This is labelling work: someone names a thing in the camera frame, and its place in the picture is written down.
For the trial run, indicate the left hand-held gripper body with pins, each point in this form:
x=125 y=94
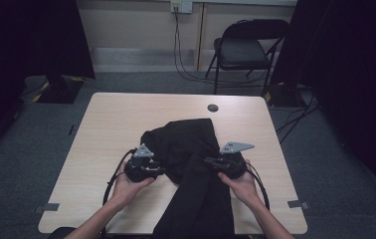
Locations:
x=136 y=169

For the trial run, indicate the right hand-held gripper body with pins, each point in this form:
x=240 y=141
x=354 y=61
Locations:
x=236 y=164

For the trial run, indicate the black pants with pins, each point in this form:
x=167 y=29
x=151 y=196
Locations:
x=189 y=146

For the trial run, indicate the person's left hand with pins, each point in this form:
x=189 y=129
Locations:
x=126 y=191

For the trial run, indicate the person's right hand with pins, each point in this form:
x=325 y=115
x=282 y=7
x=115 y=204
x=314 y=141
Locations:
x=244 y=189

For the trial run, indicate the round grey table grommet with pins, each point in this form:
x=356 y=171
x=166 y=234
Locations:
x=213 y=108

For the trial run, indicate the small black floor tape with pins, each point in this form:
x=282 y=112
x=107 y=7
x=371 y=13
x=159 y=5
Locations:
x=71 y=129

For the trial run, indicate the person's dark-clothed leg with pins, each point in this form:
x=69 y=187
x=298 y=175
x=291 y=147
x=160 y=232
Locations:
x=60 y=233

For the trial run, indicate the black folding chair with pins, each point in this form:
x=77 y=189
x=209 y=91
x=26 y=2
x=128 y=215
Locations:
x=239 y=51

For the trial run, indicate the black curtain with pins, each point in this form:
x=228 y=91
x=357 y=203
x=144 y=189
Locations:
x=27 y=40
x=358 y=66

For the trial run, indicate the black stand base plate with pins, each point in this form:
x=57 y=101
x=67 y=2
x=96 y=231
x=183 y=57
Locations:
x=282 y=96
x=60 y=91

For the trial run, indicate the white wall outlet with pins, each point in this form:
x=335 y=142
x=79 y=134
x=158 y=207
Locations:
x=181 y=6

